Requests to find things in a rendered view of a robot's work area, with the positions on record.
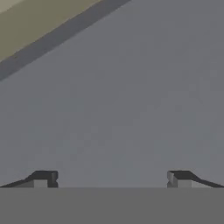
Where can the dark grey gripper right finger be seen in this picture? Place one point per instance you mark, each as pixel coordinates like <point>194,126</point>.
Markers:
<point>182,176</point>

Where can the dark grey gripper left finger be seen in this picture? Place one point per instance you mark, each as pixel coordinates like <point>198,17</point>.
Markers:
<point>43,176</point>

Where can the grey fridge door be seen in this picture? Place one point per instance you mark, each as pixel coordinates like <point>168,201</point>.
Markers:
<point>122,96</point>

